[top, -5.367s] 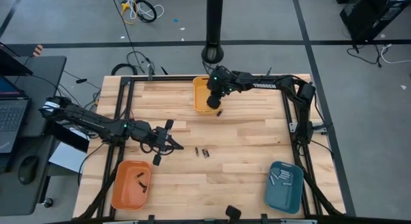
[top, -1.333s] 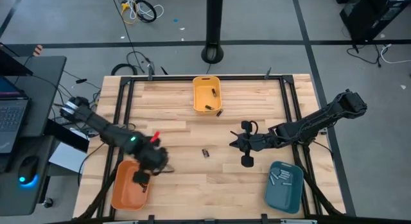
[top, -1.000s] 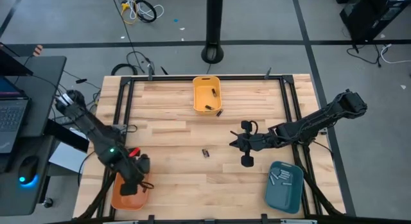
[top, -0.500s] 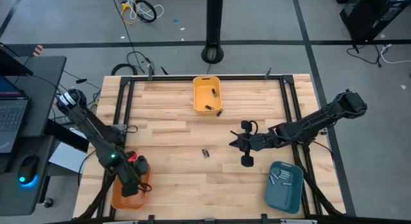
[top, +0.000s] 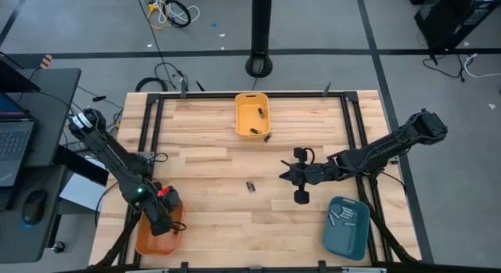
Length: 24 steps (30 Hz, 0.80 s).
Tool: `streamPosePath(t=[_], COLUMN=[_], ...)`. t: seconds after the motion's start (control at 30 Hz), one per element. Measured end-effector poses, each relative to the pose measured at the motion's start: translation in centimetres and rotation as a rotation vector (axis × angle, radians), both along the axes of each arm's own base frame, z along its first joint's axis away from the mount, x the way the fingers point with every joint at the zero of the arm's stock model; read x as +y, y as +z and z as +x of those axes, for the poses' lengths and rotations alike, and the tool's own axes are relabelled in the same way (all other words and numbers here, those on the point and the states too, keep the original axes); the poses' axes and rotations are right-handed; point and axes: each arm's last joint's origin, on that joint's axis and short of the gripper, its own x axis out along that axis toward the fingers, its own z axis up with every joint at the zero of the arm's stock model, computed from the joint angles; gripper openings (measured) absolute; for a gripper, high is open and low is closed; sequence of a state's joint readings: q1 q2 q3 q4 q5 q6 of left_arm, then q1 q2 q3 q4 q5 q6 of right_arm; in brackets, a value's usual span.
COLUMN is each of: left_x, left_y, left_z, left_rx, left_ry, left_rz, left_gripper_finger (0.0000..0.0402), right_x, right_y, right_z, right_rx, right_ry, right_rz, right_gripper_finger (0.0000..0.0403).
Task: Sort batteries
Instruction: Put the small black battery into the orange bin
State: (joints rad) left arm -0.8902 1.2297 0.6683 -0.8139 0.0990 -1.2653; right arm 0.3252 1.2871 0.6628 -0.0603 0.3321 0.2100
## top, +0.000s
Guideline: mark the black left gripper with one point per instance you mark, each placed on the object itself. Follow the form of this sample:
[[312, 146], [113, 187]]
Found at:
[[160, 218]]

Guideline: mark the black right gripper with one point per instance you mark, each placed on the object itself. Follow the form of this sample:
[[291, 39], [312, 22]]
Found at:
[[317, 173]]

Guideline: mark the teal plastic bin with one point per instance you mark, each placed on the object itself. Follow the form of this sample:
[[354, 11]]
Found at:
[[344, 241]]

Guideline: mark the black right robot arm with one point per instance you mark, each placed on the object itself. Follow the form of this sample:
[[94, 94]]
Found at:
[[383, 148]]

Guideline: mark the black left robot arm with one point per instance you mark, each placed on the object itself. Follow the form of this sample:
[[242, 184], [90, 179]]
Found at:
[[113, 159]]

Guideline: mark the orange plastic bin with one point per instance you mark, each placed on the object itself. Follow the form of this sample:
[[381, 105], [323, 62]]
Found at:
[[156, 245]]

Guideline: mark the white light strip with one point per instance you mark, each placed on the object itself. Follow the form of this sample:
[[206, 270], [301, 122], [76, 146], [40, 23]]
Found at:
[[145, 270], [364, 270]]

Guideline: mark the yellow plastic bin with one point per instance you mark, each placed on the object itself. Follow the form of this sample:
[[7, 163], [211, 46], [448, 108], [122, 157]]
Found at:
[[246, 108]]

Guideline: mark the white flat board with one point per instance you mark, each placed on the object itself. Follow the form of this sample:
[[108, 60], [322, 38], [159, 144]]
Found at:
[[82, 192]]

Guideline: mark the black caster wheel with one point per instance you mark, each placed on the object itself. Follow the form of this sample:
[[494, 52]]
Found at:
[[58, 247]]

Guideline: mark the black computer mouse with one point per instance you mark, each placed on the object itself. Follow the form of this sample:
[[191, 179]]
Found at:
[[34, 206]]

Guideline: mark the black side desk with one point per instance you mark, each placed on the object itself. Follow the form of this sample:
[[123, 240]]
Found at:
[[55, 108]]

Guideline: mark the black pole base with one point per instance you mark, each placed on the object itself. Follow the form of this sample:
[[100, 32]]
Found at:
[[261, 26]]

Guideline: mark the dark grey laptop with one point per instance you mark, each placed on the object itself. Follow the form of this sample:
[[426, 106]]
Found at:
[[13, 144]]

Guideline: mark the orange striped object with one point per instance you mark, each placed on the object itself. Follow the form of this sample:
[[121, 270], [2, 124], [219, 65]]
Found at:
[[46, 61]]

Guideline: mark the black monitor lid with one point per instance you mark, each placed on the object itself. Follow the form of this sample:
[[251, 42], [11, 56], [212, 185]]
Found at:
[[15, 81]]

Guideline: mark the black computer tower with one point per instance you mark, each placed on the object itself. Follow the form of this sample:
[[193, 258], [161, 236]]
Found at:
[[450, 15]]

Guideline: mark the black aluminium table frame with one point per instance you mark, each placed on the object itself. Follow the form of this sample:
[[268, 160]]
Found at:
[[293, 95]]

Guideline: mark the grey frame clamp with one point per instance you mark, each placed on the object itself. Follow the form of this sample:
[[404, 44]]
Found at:
[[183, 87], [326, 89]]

